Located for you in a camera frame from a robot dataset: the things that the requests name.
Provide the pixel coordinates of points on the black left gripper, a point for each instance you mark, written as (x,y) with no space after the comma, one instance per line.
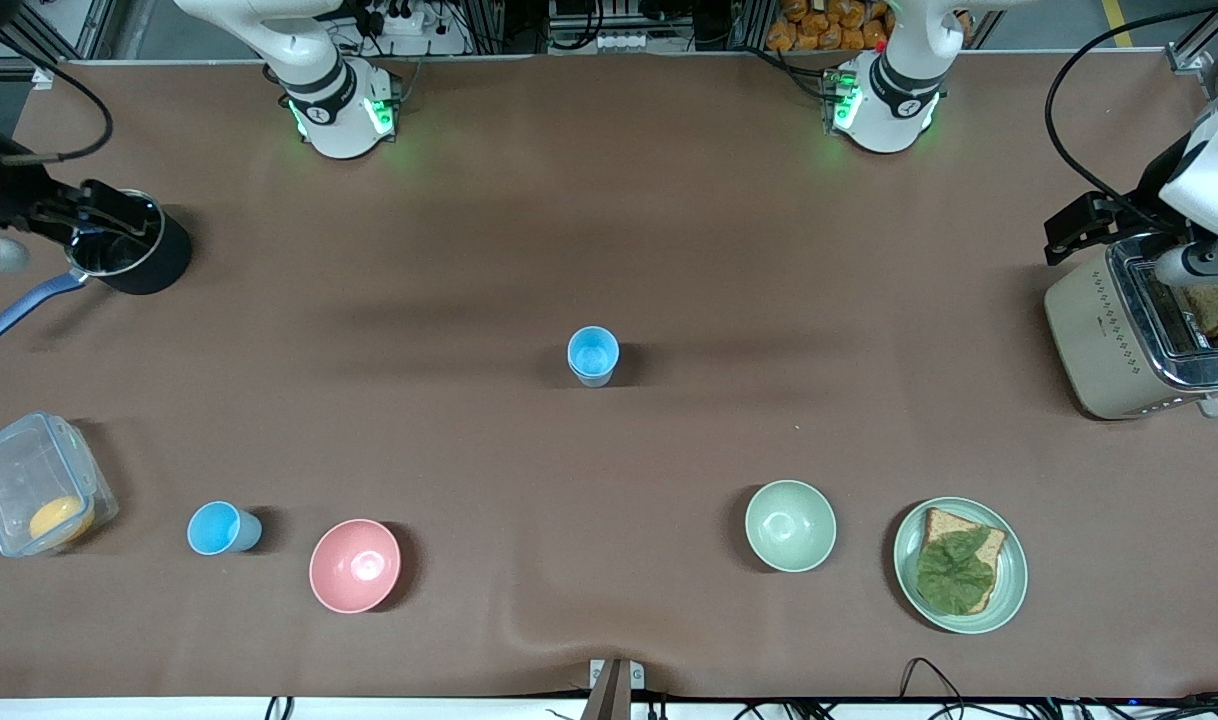
(1147,195)

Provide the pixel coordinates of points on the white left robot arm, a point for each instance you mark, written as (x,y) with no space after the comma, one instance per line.
(894,100)

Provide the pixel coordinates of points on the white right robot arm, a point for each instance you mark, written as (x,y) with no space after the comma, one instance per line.
(329,95)

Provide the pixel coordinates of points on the glass lid blue knob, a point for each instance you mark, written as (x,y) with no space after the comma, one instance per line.
(119,260)

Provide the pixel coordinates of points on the beige chrome toaster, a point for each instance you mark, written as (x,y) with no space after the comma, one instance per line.
(1094,340)

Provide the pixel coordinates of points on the brown toast slice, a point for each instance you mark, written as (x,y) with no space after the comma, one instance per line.
(1214,308)

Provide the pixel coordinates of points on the clear plastic food container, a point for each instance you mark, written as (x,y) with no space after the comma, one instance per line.
(29,480)

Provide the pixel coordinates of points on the orange round food piece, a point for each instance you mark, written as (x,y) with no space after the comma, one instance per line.
(57,518)

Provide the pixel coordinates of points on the orange snack packs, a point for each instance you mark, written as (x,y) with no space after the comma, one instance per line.
(829,25)

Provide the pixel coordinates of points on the brown bread slice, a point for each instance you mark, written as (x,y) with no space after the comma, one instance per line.
(989,545)

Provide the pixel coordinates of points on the white power strip with plugs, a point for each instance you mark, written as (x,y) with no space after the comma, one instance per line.
(401,20)

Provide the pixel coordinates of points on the green lettuce leaf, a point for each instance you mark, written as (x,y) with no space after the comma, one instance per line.
(954,570)

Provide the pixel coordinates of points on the pale green plate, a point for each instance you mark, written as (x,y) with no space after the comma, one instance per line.
(1009,585)

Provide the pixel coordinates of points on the pale green bowl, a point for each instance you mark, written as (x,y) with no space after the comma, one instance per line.
(790,525)

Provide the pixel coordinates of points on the pink bowl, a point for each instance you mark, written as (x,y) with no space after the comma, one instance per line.
(354,565)

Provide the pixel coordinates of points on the aluminium frame profile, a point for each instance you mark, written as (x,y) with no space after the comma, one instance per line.
(39,40)
(1204,45)

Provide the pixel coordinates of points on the metal table edge bracket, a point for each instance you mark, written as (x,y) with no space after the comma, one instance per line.
(614,685)

